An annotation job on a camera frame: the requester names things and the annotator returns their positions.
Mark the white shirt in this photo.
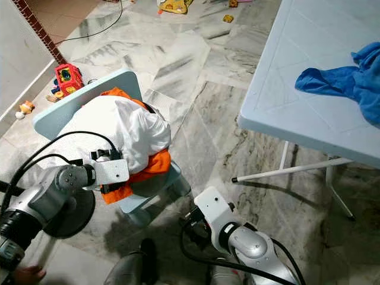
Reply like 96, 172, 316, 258
59, 96, 173, 173

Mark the blue shirt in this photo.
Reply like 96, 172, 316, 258
295, 42, 380, 128

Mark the orange cloth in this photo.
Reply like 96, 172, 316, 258
98, 88, 173, 205

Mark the pale blue child chair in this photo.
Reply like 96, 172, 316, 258
33, 67, 182, 229

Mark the grey robot right leg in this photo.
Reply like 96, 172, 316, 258
208, 264, 244, 285

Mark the grey robot leg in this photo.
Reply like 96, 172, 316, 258
104, 237, 158, 285
208, 264, 244, 285

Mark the grey robot left leg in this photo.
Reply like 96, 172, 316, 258
104, 237, 158, 285

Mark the small white orange toy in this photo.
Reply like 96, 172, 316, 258
17, 101, 36, 119

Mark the person leg with bare foot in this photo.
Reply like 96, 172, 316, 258
12, 266, 48, 285

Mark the light blue folding table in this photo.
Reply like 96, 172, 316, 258
232, 0, 380, 223

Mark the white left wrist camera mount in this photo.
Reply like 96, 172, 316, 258
93, 159, 130, 186

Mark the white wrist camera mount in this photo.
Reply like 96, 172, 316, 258
93, 159, 130, 186
193, 186, 235, 235

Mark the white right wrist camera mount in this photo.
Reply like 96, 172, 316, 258
193, 186, 235, 235

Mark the long black left arm cable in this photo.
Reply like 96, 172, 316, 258
3, 129, 119, 208

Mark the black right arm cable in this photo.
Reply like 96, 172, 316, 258
181, 232, 306, 285

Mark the short black left arm cable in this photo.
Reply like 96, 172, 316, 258
3, 153, 84, 200

